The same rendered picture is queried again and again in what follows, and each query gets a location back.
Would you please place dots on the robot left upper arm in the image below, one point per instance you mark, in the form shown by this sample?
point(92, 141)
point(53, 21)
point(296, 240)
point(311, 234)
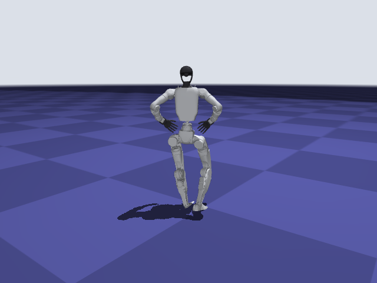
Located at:
point(169, 94)

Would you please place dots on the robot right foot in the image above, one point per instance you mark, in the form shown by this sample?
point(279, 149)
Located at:
point(198, 207)

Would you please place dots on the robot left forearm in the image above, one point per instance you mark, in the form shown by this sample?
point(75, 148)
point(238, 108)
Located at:
point(158, 116)

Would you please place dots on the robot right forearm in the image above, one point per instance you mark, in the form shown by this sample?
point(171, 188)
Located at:
point(214, 117)

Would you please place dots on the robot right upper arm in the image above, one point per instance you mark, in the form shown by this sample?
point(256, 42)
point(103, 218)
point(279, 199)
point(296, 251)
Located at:
point(204, 94)

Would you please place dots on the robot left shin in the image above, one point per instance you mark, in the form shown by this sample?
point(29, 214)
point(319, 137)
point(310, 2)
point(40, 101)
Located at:
point(182, 189)

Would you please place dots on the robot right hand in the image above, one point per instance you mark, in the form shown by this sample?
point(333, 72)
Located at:
point(205, 124)

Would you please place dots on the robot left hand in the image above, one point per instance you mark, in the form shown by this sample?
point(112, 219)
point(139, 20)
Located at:
point(168, 124)

